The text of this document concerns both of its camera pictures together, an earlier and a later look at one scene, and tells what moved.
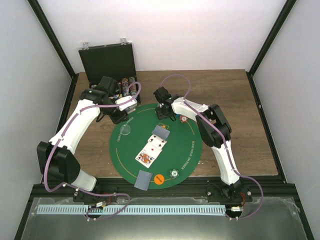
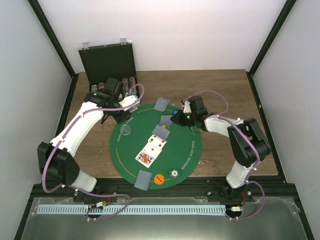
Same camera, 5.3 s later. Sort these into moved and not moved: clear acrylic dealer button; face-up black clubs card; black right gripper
Moved: black right gripper
Not moved: clear acrylic dealer button; face-up black clubs card
